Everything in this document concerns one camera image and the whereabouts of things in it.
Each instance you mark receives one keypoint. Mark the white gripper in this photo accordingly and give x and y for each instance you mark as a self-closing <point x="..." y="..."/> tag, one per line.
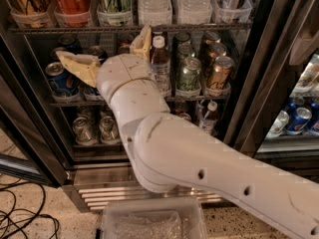
<point x="124" y="71"/>

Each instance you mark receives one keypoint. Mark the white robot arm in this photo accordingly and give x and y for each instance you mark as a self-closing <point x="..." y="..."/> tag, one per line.
<point x="166" y="151"/>

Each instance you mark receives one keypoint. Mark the middle red soda can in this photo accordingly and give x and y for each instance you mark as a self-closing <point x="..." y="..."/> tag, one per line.
<point x="124" y="49"/>

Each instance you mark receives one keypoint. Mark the middle blue pepsi can right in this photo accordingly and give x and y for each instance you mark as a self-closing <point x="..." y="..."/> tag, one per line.
<point x="98" y="52"/>

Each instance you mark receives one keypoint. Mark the blue pepsi can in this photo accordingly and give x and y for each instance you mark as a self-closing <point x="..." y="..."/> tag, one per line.
<point x="98" y="52"/>
<point x="92" y="94"/>
<point x="62" y="82"/>
<point x="53" y="53"/>

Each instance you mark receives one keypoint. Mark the front blue pepsi can right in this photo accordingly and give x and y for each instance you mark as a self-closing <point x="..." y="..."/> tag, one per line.
<point x="92" y="94"/>

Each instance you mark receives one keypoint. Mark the front blue pepsi can left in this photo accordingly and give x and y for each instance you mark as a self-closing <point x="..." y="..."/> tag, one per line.
<point x="62" y="82"/>

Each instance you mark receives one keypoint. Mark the middle blue pepsi can left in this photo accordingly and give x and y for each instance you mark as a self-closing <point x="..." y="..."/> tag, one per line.
<point x="53" y="53"/>

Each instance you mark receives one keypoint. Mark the clear water bottle top shelf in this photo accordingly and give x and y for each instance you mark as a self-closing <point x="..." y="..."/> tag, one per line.
<point x="154" y="12"/>

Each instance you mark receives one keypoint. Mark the middle green can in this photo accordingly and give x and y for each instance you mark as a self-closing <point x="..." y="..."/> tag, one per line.
<point x="183" y="51"/>

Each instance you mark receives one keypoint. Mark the front green can middle shelf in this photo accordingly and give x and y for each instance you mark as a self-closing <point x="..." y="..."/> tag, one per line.
<point x="188" y="74"/>

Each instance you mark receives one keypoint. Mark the bottom shelf green can left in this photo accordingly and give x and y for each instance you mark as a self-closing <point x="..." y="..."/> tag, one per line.
<point x="84" y="132"/>

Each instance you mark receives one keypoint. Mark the bottom shelf gold can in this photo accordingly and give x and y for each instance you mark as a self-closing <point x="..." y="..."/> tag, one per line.
<point x="185" y="116"/>

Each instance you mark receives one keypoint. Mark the gold can top shelf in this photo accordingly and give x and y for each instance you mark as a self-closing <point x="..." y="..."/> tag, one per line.
<point x="31" y="10"/>

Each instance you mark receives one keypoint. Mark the middle gold can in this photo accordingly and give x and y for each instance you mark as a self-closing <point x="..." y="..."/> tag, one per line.
<point x="213" y="51"/>

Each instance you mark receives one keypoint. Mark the front gold can middle shelf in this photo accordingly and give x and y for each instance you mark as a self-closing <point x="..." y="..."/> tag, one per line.
<point x="220" y="73"/>

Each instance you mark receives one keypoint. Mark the bottom shelf tea bottle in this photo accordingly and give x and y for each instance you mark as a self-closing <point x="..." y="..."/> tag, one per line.
<point x="209" y="119"/>

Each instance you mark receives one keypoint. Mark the stainless steel fridge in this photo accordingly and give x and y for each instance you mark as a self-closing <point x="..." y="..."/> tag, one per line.
<point x="270" y="49"/>

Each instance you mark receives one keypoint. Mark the open fridge door left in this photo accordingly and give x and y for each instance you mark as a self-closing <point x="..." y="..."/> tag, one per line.
<point x="39" y="164"/>

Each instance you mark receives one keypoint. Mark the blue pepsi can right compartment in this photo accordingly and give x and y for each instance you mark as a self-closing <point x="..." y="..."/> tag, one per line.
<point x="299" y="118"/>

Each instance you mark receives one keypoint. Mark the brown tea bottle white cap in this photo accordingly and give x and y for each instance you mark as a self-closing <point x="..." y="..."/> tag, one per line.
<point x="160" y="63"/>

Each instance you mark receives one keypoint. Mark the clear plastic bin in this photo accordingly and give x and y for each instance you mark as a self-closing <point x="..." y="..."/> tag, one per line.
<point x="168" y="218"/>

